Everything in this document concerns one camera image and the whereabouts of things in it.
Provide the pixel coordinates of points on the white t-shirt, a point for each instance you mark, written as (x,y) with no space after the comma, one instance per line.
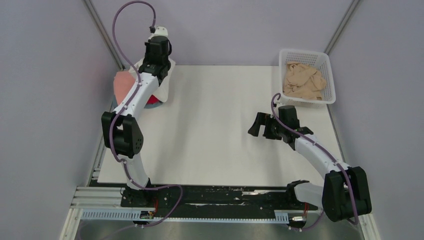
(162,93)

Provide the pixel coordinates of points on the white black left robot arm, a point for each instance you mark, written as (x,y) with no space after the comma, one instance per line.
(121,131)

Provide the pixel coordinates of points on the aluminium frame rail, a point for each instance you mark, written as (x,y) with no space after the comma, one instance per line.
(109,197)

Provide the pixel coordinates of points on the red folded t-shirt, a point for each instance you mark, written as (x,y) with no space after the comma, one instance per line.
(153,100)

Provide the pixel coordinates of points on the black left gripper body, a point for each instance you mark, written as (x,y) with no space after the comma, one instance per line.
(147,52)

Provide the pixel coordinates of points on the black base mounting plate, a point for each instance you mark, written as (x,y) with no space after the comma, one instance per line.
(208,201)

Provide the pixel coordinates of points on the pink folded t-shirt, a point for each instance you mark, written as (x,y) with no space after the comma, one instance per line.
(122,84)

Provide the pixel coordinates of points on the white slotted cable duct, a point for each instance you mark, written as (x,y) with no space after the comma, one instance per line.
(137,215)

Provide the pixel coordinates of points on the beige crumpled t-shirt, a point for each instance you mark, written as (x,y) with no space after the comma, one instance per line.
(303,81)

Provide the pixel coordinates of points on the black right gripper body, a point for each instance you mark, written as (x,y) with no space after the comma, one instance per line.
(272,129)

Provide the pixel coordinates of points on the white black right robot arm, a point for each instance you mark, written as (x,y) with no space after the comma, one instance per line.
(344,194)

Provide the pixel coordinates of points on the white plastic laundry basket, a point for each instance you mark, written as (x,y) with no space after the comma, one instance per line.
(319,60)

